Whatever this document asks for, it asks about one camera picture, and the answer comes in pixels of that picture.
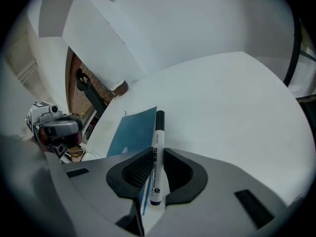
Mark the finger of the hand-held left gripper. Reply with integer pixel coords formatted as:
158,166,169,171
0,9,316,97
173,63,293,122
39,118,84,138

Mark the blue notebook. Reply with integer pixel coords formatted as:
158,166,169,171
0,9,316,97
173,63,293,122
106,106,158,216

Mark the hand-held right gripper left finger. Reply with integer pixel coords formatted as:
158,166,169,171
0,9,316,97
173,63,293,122
61,147,154,237

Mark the black stand pole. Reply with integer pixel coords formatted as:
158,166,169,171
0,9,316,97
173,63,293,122
282,18,303,87

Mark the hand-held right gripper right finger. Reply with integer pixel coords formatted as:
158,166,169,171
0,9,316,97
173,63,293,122
148,148,288,237

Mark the black and white marker pen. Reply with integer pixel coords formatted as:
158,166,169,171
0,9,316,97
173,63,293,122
149,110,166,206

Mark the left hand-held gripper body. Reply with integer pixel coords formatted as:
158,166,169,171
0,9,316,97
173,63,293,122
26,100,69,159

